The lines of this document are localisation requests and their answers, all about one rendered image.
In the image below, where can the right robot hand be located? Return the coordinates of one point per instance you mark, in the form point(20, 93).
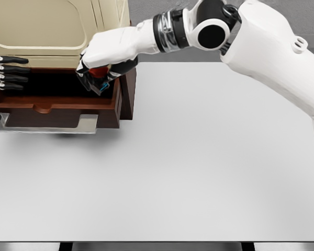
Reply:
point(107, 48)

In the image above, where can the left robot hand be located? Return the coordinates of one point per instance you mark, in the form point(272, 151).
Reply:
point(8, 70)

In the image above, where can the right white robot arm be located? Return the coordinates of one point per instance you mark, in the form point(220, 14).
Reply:
point(264, 52)

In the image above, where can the beige and brown small cabinet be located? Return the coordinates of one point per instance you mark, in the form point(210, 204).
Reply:
point(42, 26)

